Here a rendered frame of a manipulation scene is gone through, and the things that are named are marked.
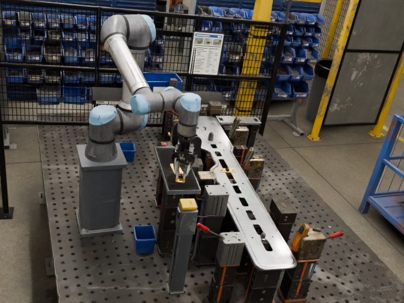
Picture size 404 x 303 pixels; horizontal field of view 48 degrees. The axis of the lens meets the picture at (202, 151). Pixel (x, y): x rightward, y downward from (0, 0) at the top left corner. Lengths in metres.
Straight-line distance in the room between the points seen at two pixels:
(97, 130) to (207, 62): 1.33
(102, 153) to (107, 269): 0.52
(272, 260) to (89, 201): 0.89
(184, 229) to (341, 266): 0.95
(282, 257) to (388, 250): 2.15
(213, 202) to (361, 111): 3.90
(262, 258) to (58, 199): 1.21
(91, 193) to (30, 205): 1.59
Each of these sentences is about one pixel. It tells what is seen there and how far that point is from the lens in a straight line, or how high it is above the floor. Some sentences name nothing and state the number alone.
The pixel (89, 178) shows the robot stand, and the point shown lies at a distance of 2.15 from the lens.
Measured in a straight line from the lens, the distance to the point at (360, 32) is 5.18.
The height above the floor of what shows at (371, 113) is 0.29.
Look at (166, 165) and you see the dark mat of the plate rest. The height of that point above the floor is 1.16.
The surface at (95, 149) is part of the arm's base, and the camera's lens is 2.11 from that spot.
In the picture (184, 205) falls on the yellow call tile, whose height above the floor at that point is 1.16.
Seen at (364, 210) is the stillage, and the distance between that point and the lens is 4.28.
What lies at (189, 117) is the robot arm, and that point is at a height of 1.49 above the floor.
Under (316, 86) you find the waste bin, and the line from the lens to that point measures 5.70.
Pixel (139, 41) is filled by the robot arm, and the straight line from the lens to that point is 1.98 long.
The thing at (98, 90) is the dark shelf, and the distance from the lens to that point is 3.08.
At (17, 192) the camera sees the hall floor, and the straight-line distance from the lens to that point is 3.90.
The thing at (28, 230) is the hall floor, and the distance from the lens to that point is 3.50.
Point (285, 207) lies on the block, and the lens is 2.15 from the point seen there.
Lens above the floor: 2.19
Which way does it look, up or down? 28 degrees down
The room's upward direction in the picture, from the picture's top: 9 degrees clockwise
